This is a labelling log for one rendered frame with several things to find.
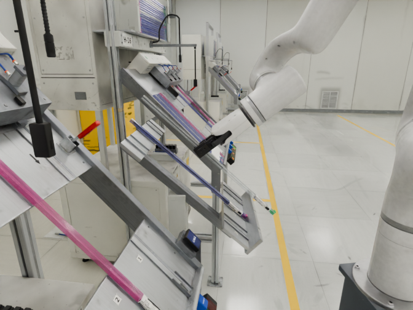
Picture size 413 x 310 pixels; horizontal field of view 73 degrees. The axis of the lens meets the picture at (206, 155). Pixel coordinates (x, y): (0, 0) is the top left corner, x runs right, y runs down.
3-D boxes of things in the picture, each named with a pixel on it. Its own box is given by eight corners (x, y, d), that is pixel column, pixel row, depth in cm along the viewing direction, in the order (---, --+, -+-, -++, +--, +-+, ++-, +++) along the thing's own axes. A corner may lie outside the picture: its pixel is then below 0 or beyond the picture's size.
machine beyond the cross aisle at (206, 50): (239, 128, 573) (243, 27, 515) (239, 138, 496) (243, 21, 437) (175, 126, 590) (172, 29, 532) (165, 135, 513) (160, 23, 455)
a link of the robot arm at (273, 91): (242, 88, 75) (255, 106, 68) (284, 56, 72) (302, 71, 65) (255, 108, 80) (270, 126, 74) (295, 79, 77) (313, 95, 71)
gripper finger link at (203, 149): (211, 135, 76) (192, 149, 77) (211, 138, 73) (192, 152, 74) (219, 144, 77) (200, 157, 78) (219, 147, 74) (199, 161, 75)
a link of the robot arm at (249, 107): (245, 93, 77) (236, 100, 78) (249, 97, 69) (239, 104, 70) (262, 117, 79) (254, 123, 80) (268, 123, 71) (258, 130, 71)
